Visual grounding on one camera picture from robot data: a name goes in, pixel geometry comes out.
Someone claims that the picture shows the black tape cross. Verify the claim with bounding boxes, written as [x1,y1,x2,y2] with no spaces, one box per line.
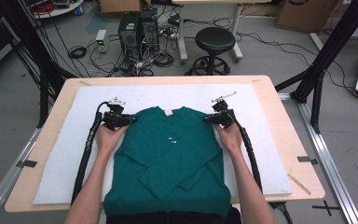
[311,200,341,217]

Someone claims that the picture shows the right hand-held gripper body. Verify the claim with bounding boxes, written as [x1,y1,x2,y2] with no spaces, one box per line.
[211,91,238,129]

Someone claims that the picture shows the person's black clothing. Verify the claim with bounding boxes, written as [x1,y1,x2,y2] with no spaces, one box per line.
[105,206,242,224]

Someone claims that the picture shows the silver aluminium rail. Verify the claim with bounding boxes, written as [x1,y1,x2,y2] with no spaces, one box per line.
[0,127,42,224]
[278,92,358,224]

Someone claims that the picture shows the large printed cardboard box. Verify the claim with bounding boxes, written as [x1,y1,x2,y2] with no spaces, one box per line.
[275,0,338,34]

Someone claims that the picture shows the person's right hand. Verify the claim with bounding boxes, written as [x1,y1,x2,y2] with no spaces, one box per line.
[213,123,244,154]

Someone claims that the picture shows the black sleeved left gripper cable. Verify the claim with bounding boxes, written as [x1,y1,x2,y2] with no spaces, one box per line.
[70,101,110,206]

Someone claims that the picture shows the tangle of floor cables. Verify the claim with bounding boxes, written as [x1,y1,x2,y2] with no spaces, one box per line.
[87,26,176,77]

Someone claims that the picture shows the red cable coil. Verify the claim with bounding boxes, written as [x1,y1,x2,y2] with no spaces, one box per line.
[32,1,56,14]

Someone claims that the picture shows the white power unit green display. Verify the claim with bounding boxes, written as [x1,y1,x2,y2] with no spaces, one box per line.
[95,29,110,53]

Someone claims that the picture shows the light wooden desk white legs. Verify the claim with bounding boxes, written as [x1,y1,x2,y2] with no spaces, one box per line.
[171,0,273,63]

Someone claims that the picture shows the black tape strip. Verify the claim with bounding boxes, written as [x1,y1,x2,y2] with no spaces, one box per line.
[296,155,319,166]
[15,159,38,169]

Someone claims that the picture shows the white foam mat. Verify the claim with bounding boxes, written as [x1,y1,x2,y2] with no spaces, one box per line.
[32,83,293,205]

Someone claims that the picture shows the black sleeved right gripper cable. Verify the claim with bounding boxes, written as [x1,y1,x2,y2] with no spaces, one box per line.
[227,108,294,224]

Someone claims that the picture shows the teal T-shirt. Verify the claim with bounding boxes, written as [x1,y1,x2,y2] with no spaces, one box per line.
[103,105,233,218]

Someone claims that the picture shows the thin wooden stick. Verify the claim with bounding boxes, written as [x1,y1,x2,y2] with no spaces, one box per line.
[286,173,312,196]

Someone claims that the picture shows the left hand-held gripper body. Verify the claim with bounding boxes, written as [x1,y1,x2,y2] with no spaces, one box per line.
[102,96,129,132]

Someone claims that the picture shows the black round stool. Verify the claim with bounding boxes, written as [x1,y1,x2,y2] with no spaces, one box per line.
[185,26,238,77]

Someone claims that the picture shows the black aluminium frame post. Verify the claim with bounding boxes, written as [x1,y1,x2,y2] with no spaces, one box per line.
[274,0,358,135]
[0,0,79,129]

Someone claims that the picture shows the coiled black cable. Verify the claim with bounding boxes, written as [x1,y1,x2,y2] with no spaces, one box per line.
[67,45,89,61]

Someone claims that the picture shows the black computer tower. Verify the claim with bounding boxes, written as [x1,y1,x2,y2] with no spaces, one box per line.
[117,11,142,61]
[139,7,160,52]

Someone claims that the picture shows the person's left hand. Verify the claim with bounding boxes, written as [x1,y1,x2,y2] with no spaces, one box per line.
[95,123,129,157]

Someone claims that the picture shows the round white table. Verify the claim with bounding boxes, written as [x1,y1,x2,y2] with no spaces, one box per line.
[27,0,85,20]

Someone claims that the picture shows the black sleeved gripper cable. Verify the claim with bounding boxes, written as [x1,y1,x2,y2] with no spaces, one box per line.
[70,101,110,206]
[227,108,294,224]

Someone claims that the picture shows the open plain cardboard box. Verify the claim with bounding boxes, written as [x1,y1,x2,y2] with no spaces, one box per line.
[99,0,152,14]

